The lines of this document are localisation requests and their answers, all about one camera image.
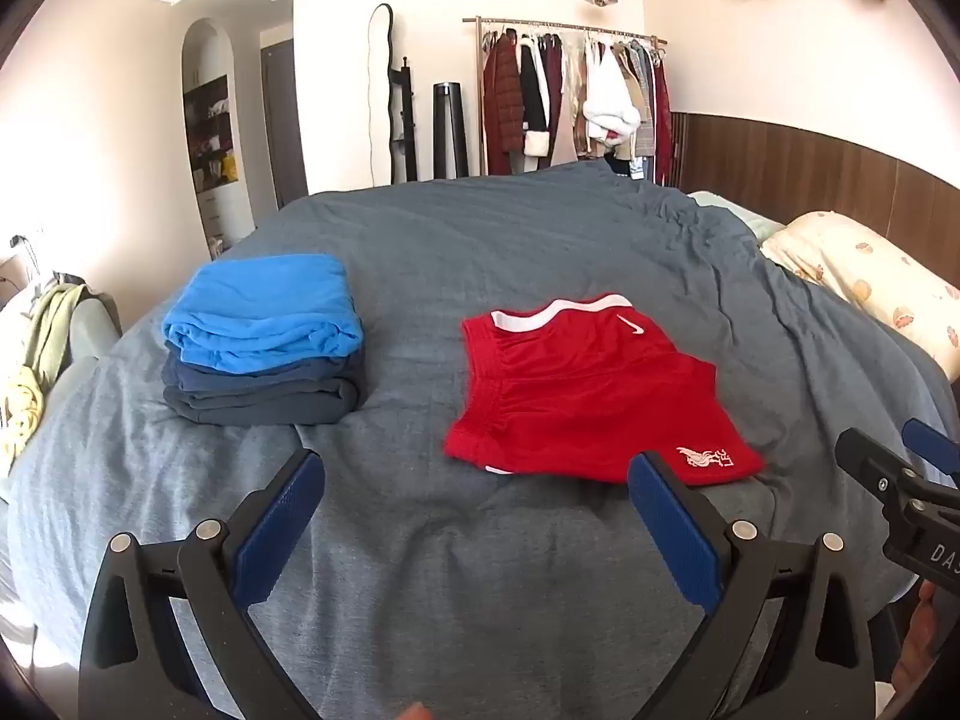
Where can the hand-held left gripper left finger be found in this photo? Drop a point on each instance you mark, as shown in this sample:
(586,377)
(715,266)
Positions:
(281,525)

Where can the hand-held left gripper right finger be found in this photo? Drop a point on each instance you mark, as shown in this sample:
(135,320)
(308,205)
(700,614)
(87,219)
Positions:
(667,525)

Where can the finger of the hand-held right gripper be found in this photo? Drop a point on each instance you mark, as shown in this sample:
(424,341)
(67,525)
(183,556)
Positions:
(930,441)
(874,465)

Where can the red shorts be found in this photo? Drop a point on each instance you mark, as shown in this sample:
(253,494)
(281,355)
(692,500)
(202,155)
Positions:
(585,397)

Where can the folded dark grey pants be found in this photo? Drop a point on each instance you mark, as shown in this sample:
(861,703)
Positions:
(262,403)

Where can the folded navy pants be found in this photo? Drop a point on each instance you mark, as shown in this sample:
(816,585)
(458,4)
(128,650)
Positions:
(247,382)

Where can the folded bright blue pants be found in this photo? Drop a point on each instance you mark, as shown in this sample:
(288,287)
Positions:
(262,311)

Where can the person's right hand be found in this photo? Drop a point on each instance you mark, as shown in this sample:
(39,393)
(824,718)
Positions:
(924,637)

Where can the floral cream pillow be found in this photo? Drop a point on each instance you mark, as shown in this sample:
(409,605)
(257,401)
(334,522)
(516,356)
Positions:
(870,277)

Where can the grey armchair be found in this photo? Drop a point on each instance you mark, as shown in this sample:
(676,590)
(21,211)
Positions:
(94,330)

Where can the pale green pillow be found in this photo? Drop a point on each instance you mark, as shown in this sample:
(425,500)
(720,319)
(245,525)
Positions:
(739,216)

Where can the yellow crumpled cloth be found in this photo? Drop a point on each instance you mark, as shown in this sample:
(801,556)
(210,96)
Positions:
(19,412)

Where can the wooden headboard panel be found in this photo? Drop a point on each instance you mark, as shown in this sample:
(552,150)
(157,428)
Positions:
(810,165)

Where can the olive green cloth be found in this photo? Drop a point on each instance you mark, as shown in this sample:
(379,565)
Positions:
(49,330)

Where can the grey bed blanket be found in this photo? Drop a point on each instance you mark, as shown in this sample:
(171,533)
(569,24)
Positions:
(480,255)

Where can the dark wooden door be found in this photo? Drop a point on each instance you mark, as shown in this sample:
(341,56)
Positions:
(289,127)

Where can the black coat stand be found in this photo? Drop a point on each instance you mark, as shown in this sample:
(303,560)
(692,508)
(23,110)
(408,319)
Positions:
(405,120)

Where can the white fleece garment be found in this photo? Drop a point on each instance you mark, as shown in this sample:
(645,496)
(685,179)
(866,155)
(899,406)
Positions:
(611,105)

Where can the black column stand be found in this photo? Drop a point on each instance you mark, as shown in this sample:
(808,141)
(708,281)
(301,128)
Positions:
(450,131)

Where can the black coat with white trim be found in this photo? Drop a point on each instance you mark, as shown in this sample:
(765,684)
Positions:
(534,105)

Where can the dark red puffer coat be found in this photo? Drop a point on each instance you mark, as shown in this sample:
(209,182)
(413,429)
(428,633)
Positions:
(501,105)

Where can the metal clothes rack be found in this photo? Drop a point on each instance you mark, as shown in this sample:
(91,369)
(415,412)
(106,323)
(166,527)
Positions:
(570,24)

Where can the arched wall shelf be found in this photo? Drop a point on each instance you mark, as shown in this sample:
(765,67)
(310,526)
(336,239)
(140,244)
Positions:
(214,142)

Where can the wavy black frame mirror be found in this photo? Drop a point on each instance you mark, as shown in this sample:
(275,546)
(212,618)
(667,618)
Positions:
(382,90)

